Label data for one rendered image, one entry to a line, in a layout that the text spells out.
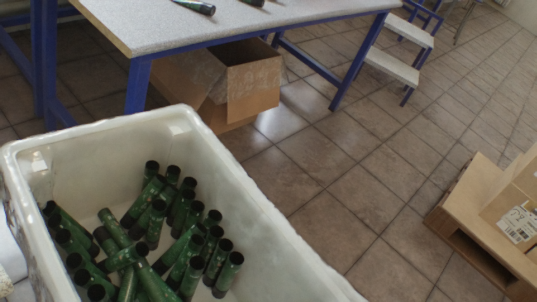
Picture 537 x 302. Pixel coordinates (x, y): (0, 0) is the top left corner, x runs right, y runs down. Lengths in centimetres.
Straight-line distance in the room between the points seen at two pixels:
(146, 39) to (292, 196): 106
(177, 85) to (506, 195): 161
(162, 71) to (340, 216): 103
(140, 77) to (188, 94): 72
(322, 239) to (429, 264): 54
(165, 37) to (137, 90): 16
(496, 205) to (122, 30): 180
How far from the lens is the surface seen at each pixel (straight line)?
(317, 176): 195
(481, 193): 237
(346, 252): 173
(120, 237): 90
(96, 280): 75
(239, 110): 175
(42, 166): 77
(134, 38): 99
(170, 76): 183
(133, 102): 109
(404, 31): 305
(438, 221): 208
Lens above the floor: 124
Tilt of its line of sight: 39 degrees down
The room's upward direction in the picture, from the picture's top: 25 degrees clockwise
